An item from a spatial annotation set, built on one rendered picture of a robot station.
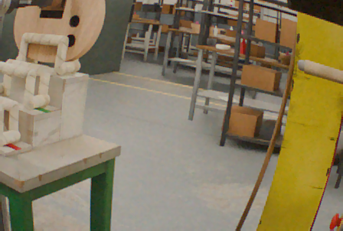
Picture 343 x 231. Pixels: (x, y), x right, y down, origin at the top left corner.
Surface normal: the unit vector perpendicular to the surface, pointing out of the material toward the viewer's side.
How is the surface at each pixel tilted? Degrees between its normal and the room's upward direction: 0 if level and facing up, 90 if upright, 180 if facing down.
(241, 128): 90
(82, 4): 90
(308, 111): 90
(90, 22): 90
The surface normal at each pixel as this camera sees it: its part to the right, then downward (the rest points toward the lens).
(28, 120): -0.35, 0.10
